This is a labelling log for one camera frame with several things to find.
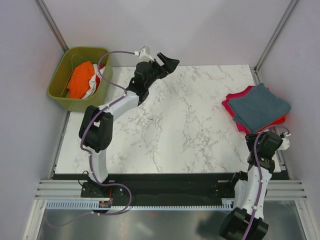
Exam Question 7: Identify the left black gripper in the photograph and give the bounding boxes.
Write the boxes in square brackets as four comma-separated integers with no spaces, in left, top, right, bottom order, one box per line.
[145,53,179,89]

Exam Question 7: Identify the blue-grey t-shirt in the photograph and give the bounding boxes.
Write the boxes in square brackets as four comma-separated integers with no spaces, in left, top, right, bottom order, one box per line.
[223,83,291,133]

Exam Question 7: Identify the magenta t-shirt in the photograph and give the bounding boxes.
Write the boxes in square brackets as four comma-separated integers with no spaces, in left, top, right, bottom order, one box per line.
[221,85,271,133]

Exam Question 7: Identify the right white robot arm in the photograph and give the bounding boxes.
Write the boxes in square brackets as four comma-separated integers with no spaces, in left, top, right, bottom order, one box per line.
[219,131,283,240]

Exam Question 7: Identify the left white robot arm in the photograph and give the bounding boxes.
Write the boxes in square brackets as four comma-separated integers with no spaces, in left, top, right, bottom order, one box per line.
[78,46,180,197]

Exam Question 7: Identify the white and red t-shirt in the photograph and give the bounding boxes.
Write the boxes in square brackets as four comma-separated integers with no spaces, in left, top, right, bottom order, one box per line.
[82,63,106,99]

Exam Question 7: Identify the orange t-shirt in bin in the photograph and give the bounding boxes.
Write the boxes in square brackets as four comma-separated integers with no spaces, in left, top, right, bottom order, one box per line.
[67,61,95,99]

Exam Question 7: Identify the olive green plastic bin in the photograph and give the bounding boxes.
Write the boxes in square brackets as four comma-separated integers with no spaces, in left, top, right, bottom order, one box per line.
[47,46,110,113]

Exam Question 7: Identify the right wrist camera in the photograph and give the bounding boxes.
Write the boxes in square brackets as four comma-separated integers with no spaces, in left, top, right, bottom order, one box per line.
[277,132,291,151]

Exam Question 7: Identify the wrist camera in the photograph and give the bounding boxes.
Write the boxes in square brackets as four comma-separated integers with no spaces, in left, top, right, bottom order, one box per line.
[277,132,291,151]
[134,45,154,62]

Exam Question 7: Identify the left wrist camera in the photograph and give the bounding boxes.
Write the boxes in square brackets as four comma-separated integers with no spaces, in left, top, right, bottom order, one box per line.
[134,45,154,62]

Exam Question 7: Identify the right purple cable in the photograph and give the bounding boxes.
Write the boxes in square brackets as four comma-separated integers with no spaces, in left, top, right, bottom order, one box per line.
[241,126,291,240]

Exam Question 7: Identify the purple cable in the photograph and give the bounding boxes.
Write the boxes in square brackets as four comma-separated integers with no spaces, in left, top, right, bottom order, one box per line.
[46,50,137,228]
[241,126,291,240]

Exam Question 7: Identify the white slotted cable duct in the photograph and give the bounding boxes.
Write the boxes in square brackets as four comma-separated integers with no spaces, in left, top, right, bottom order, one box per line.
[45,199,233,211]

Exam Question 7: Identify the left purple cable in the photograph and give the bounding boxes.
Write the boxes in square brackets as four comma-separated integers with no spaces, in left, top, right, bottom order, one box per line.
[46,50,137,228]

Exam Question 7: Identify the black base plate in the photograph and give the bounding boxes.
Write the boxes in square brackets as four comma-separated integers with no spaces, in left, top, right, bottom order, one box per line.
[53,173,235,206]

